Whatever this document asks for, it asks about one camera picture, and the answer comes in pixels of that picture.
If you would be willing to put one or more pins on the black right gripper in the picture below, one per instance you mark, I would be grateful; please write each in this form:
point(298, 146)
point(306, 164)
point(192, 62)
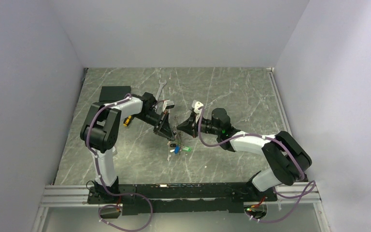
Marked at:
point(190, 126)

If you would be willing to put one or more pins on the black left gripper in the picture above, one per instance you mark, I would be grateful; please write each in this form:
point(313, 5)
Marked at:
point(164, 128)

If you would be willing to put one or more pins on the blue plastic key tag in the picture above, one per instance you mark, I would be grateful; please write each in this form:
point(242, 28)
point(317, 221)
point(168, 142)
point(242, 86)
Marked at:
point(176, 150)

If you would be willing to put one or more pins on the green plastic key tag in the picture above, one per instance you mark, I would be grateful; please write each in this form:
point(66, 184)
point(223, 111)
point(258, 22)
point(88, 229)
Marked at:
point(185, 148)

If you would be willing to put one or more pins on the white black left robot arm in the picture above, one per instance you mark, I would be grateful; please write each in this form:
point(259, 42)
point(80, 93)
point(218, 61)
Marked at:
point(101, 127)

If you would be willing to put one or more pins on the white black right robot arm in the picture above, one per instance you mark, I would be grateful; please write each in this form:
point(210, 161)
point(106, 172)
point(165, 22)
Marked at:
point(287, 160)

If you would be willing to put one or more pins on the silver open-end wrench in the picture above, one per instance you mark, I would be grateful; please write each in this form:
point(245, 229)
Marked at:
point(162, 83)

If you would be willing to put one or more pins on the white rectangular router box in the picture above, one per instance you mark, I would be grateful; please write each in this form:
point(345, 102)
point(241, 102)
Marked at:
point(114, 151)

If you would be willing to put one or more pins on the black flat electronic box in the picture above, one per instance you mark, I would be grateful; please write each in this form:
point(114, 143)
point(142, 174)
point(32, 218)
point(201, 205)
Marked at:
point(113, 93)

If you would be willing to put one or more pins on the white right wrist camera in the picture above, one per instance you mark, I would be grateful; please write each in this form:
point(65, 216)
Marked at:
point(196, 106)

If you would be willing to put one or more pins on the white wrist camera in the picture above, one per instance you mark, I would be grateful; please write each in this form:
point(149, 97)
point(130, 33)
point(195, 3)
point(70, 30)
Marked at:
point(167, 105)
point(196, 106)

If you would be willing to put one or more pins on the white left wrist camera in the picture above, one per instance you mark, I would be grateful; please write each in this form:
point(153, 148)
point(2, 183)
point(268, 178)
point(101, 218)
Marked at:
point(167, 105)

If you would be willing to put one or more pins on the yellow black handled screwdriver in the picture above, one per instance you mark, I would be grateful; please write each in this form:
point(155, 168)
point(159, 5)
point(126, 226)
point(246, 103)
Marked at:
point(128, 121)

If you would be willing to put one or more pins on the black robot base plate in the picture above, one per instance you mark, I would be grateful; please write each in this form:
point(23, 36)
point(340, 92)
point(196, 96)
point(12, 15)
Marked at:
point(136, 199)

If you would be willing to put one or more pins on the aluminium frame rail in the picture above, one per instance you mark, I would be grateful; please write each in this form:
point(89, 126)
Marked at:
point(76, 196)

